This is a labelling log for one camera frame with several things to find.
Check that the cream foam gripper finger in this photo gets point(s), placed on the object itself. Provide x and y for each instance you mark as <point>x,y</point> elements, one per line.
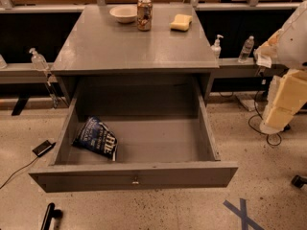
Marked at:
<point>286,96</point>

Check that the blue chip bag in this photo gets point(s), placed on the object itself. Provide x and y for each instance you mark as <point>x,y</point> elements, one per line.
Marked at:
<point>97,137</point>

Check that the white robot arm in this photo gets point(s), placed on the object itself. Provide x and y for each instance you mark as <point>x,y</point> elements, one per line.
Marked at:
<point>288,45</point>

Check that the open grey drawer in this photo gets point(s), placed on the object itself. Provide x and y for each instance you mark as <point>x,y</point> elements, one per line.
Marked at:
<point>163,133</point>

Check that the small metal drawer knob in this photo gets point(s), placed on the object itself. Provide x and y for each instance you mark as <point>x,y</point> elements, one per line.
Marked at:
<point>135,181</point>

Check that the grey counter cabinet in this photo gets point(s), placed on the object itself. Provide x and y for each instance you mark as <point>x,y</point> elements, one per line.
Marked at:
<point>98,44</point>

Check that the clear water bottle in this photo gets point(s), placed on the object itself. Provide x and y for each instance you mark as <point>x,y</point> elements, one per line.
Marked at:
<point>246,50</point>

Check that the white pump sanitizer bottle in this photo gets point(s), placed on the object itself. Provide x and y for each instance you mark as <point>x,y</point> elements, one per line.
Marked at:
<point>216,47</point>

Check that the blue tape cross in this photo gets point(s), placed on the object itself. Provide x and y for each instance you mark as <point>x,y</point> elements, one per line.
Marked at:
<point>242,214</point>

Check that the yellow sponge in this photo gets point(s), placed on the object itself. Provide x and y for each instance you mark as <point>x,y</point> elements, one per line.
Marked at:
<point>181,22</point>

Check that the brown soda can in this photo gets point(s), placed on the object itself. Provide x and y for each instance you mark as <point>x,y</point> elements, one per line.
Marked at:
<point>144,15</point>

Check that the white bowl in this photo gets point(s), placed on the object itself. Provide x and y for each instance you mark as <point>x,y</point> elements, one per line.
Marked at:
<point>124,14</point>

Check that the black phone on floor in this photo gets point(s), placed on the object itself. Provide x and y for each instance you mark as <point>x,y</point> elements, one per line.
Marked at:
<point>43,148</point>

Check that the clear pump bottle left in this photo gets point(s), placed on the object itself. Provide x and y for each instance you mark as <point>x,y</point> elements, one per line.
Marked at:
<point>38,60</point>

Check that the black handle object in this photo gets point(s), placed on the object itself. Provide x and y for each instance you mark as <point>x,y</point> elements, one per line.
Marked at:
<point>51,213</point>

